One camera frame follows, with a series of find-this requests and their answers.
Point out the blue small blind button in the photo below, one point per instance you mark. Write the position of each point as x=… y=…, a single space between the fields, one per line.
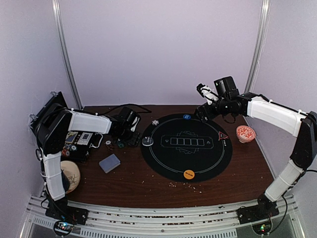
x=187 y=116

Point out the aluminium frame post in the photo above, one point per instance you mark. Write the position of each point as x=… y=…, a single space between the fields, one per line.
x=65 y=54
x=259 y=46

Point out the front chips row in case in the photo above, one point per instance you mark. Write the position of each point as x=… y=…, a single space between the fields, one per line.
x=68 y=149

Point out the aluminium frame post left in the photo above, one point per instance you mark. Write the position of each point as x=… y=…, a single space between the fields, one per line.
x=65 y=54

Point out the clear acrylic dealer button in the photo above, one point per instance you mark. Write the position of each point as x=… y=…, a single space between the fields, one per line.
x=147 y=141

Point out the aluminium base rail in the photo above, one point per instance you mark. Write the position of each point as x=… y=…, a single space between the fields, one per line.
x=218 y=221

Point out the aluminium frame post right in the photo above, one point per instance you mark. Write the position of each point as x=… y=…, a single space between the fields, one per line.
x=259 y=46

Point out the black poker set case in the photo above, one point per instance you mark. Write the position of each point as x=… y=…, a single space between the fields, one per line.
x=52 y=135

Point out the red triangular all-in marker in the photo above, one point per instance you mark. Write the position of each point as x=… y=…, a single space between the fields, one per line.
x=222 y=136

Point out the round black poker mat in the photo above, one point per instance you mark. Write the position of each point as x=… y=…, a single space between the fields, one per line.
x=181 y=144

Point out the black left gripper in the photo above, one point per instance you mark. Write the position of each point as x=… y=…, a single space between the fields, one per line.
x=132 y=141

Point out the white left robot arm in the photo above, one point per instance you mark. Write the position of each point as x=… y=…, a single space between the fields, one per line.
x=79 y=121

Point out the blue playing card deck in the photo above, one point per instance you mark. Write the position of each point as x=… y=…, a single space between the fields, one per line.
x=109 y=163

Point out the blue-backed playing card box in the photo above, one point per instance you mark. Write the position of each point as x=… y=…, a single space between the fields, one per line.
x=71 y=136

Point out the dark blue mug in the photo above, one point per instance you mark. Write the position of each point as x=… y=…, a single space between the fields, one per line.
x=65 y=182

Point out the yellow big blind button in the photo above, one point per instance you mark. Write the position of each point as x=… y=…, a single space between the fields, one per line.
x=189 y=174

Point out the red white patterned bowl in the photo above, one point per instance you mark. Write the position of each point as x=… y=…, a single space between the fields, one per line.
x=245 y=134

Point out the white playing card box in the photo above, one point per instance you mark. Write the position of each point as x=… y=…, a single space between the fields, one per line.
x=84 y=138

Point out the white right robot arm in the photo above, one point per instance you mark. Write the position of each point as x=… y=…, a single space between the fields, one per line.
x=290 y=132

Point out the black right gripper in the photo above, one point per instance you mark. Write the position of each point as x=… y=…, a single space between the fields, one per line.
x=201 y=114

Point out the beige patterned plate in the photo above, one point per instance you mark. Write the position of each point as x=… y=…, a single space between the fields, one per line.
x=72 y=173

